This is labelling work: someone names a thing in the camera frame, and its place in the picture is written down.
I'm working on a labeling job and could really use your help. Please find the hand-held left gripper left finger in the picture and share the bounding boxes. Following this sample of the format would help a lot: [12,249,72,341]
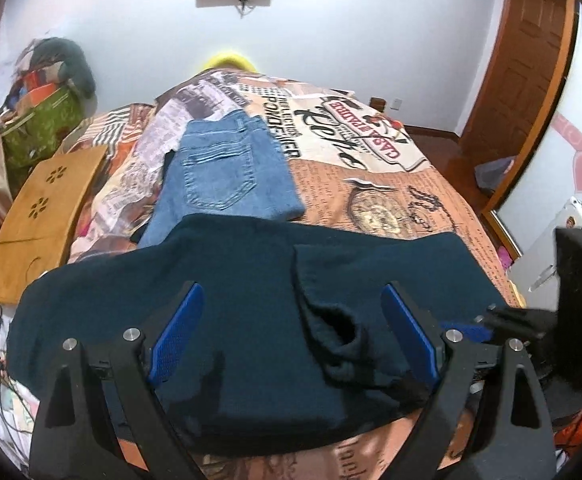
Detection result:
[28,281,206,480]

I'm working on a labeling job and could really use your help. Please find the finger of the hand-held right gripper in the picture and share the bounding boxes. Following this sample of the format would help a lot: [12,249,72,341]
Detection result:
[441,305,562,343]

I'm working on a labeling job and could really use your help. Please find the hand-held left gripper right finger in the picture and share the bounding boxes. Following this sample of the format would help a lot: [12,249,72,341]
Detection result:
[380,282,556,480]

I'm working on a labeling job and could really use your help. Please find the dark navy pants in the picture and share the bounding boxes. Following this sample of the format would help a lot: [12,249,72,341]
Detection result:
[6,214,509,458]

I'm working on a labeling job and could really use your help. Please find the white cabinet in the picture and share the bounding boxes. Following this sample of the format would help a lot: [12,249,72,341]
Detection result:
[510,196,582,307]

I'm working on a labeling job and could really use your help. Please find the grey bag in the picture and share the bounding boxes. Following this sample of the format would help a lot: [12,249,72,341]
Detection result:
[475,156,518,197]

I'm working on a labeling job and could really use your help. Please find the bed with printed cover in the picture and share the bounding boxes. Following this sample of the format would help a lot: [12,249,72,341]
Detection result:
[0,67,526,480]

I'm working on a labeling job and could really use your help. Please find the blue denim jeans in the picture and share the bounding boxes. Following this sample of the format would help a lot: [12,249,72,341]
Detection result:
[138,110,306,248]

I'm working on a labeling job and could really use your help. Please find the black garment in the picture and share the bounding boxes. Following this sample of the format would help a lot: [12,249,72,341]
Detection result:
[130,151,182,242]

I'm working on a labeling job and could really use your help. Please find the white wardrobe door pink print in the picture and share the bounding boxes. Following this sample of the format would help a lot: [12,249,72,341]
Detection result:
[491,0,582,261]

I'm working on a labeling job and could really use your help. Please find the wooden lap board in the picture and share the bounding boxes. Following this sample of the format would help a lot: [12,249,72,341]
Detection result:
[0,146,109,306]

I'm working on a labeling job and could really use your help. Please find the striped orange bed sheet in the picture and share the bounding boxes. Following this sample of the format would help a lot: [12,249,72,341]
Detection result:
[63,102,158,162]

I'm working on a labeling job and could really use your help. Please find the green fabric storage box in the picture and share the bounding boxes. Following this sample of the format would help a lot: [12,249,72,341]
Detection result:
[1,87,84,172]

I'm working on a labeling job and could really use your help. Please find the brown wooden door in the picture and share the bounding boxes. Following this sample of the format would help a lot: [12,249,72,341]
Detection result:
[458,0,580,161]

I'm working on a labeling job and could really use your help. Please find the yellow foam bumper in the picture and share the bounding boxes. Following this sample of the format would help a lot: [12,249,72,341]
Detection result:
[205,50,262,74]

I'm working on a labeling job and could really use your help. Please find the orange cardboard box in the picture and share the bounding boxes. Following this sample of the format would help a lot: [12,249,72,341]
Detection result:
[18,70,65,111]

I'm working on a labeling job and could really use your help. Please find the pile of clothes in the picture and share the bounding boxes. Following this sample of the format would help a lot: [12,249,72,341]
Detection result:
[0,40,72,111]

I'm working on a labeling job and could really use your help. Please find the tangle of cables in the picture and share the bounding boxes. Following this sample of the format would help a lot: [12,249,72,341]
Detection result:
[0,304,38,438]

